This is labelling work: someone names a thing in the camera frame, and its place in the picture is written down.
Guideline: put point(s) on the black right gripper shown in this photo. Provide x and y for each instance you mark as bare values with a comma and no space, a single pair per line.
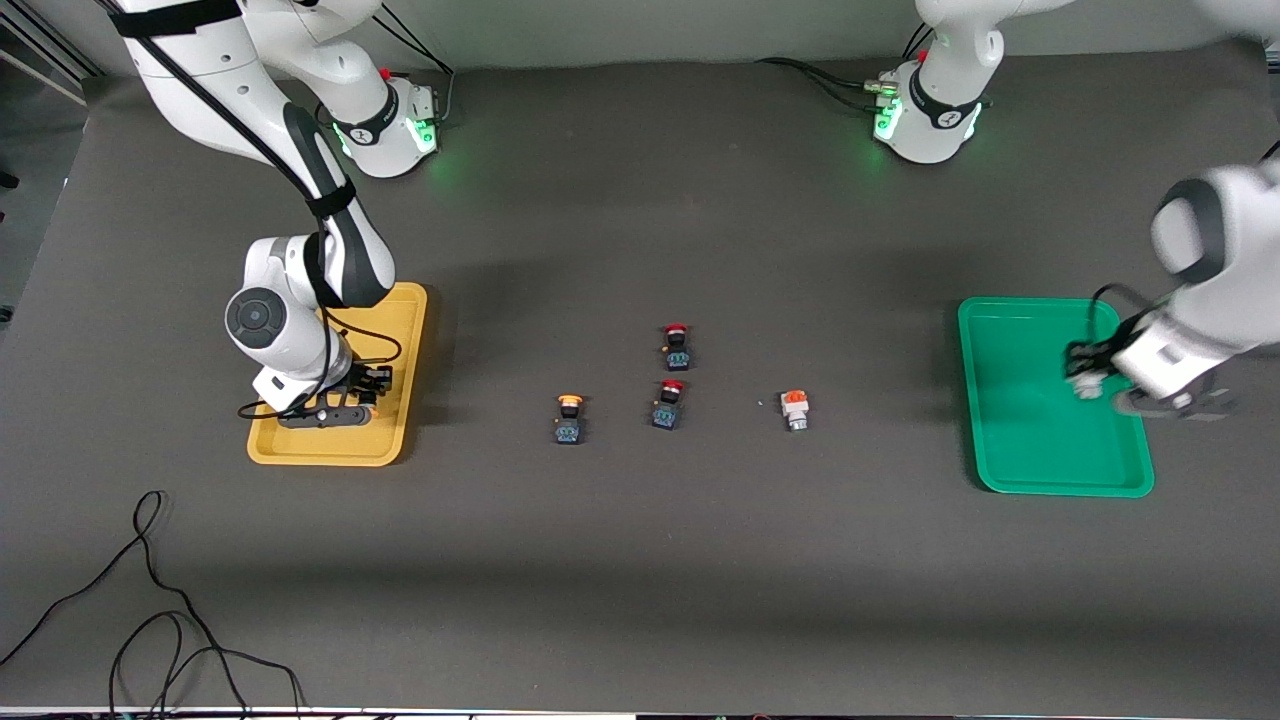
360,381

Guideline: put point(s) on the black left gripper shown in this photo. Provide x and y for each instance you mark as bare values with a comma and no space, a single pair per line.
1087,354

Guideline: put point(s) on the green button orange contact block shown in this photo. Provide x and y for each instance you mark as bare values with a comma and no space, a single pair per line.
796,410

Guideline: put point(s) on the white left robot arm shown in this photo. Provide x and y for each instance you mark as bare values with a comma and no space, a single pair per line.
935,120

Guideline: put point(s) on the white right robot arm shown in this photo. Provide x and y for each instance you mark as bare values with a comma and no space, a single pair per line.
200,60

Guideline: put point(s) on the green plastic tray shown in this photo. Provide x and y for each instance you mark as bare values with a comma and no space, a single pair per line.
1030,420

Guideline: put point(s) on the yellow plastic tray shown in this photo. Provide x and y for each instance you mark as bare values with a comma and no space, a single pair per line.
300,450

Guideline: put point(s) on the red mushroom push button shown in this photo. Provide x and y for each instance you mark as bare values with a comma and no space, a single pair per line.
668,405
677,347

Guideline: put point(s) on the dark grey table mat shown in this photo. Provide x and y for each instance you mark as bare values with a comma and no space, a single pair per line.
640,560

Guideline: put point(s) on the grey metal frame rail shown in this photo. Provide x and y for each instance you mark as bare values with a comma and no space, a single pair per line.
60,62

